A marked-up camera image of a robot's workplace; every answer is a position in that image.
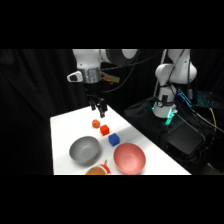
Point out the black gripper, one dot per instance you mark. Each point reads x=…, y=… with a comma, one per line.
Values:
x=92, y=89

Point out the blue cube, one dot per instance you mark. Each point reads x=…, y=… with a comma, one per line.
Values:
x=114, y=139

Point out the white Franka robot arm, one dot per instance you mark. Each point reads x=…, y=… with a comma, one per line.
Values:
x=88, y=60

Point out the red cube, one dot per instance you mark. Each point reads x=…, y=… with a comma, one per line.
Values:
x=104, y=129

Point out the grey bowl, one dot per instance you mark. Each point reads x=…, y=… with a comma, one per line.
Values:
x=85, y=150

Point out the pink bowl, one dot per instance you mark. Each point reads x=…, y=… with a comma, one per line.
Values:
x=129, y=158

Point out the small orange patterned ball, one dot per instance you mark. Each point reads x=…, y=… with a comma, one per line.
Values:
x=96, y=123

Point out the tan board on wrist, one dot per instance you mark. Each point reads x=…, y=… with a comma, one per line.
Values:
x=111, y=78

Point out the red and white small item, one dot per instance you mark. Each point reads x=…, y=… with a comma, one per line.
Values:
x=106, y=166

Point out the black curtain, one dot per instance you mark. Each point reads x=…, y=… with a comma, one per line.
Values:
x=30, y=110

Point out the black robot stand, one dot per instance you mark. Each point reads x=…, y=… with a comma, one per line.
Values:
x=180, y=136

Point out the black device with blue lights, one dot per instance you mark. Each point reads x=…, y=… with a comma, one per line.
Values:
x=198, y=98

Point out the white grey wrist camera box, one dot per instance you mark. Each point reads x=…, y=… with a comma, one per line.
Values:
x=74, y=76

